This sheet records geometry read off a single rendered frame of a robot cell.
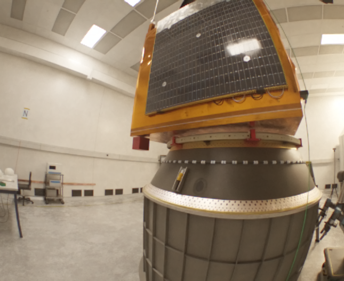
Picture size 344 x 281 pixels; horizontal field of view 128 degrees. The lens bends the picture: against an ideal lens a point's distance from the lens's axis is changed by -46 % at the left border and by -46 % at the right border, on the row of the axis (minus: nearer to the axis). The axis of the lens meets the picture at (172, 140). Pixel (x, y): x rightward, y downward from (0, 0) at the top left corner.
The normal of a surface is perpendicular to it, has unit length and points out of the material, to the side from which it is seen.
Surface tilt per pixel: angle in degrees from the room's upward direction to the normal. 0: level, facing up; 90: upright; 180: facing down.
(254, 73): 90
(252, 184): 62
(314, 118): 90
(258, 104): 97
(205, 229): 90
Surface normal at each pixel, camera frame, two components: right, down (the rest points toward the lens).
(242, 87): -0.63, -0.15
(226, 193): -0.35, -0.61
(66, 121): 0.78, -0.06
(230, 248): -0.37, -0.16
